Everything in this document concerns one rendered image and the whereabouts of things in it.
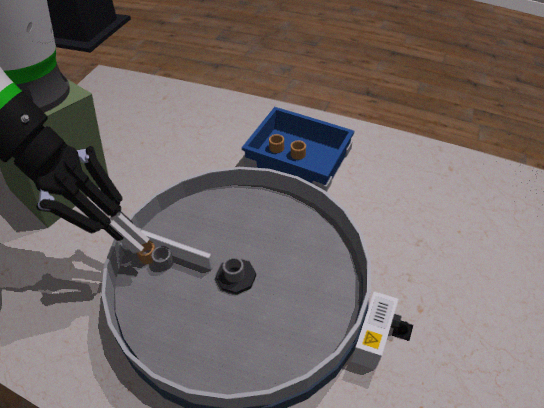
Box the bronze bushing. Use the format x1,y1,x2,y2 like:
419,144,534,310
291,141,306,160
137,240,155,264
269,134,284,153

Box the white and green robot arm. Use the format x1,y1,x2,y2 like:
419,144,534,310
0,0,70,162

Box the grey metal bushing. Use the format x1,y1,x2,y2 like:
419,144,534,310
223,257,245,283
120,242,138,258
151,246,174,271

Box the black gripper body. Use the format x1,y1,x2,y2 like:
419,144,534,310
14,126,82,195

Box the blue shallow tray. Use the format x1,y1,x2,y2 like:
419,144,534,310
242,107,354,192

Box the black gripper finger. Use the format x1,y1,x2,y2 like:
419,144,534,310
36,171,144,253
64,146,149,244

